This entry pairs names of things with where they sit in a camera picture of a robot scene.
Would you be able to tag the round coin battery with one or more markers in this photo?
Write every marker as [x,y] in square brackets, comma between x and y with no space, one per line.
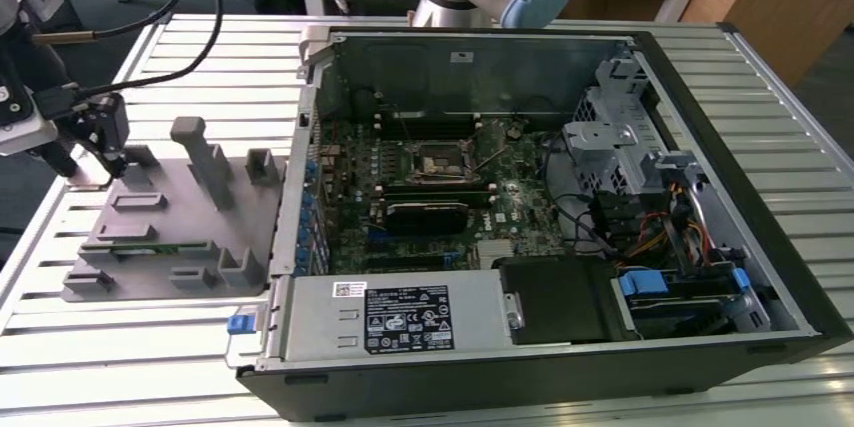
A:
[515,132]

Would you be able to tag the blue bay clip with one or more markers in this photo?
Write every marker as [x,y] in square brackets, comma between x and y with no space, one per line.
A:
[738,281]

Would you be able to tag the black PC case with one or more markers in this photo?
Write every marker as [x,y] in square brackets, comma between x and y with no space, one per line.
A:
[467,392]

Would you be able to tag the blue disk carrier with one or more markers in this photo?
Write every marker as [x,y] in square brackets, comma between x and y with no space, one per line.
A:
[640,289]

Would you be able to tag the black graphics card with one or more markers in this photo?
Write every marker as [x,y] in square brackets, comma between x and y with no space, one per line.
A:
[427,219]

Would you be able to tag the grey parts rack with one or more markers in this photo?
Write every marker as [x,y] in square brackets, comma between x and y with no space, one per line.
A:
[166,227]

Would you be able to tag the wooden cabinet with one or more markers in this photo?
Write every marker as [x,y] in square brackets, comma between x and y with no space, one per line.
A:
[787,7]

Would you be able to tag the metal locking lever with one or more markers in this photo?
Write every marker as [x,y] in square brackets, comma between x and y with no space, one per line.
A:
[492,154]

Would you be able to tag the silver power supply unit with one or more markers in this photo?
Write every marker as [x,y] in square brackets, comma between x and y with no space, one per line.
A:
[313,317]

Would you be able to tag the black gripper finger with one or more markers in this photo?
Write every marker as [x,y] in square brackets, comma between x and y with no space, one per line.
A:
[58,162]
[114,122]

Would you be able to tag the grey plastic bracket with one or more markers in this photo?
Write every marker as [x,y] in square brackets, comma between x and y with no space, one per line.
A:
[669,162]

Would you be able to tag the silver CPU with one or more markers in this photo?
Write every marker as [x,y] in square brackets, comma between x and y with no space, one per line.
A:
[93,182]

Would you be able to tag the blue case latch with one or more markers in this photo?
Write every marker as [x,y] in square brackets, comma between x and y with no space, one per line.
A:
[241,325]

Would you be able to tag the CPU socket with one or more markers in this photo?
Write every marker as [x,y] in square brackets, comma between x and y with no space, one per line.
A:
[436,162]

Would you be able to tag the silver drive cage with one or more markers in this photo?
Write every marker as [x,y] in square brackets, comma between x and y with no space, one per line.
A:
[607,147]

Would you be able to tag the blue card retention clip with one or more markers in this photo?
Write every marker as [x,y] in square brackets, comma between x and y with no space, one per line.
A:
[305,220]
[303,261]
[304,246]
[308,196]

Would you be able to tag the green motherboard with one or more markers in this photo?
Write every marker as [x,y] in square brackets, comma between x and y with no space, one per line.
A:
[527,207]

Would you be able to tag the silver chipset heatsink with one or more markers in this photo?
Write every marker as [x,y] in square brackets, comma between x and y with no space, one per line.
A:
[496,251]

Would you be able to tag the green RAM stick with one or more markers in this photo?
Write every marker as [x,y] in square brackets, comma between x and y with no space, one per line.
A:
[160,248]

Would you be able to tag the black expansion slot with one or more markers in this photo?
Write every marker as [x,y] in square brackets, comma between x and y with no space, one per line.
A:
[413,247]
[407,262]

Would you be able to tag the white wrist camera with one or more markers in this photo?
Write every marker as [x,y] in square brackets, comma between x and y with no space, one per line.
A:
[22,132]

